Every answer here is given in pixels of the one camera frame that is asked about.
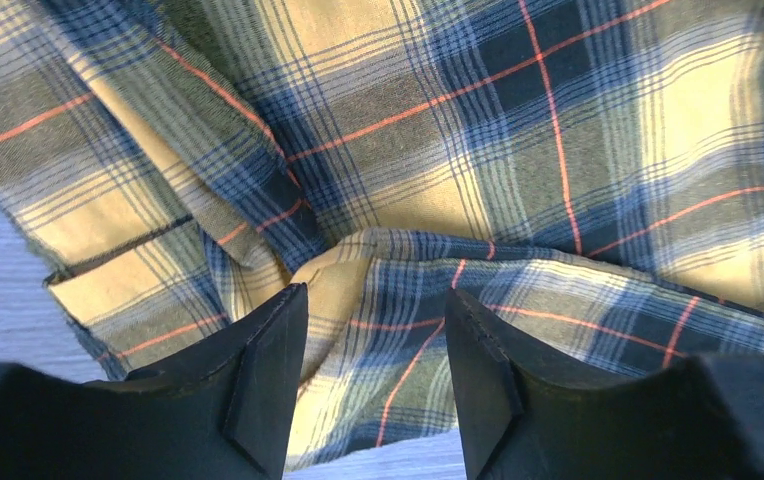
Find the yellow plaid flannel shirt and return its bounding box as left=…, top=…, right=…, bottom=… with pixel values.
left=0, top=1, right=764, bottom=470

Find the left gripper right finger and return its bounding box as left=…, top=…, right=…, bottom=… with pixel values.
left=445, top=290, right=764, bottom=479

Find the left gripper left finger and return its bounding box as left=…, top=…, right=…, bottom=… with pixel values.
left=0, top=284, right=308, bottom=479

